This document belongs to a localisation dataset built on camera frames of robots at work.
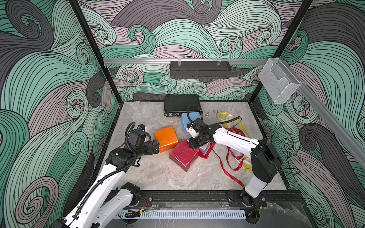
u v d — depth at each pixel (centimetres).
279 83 73
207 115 110
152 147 65
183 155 84
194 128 72
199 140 73
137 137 53
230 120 62
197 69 95
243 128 103
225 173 82
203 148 85
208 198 74
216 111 114
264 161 46
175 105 116
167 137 88
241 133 98
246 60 95
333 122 57
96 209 39
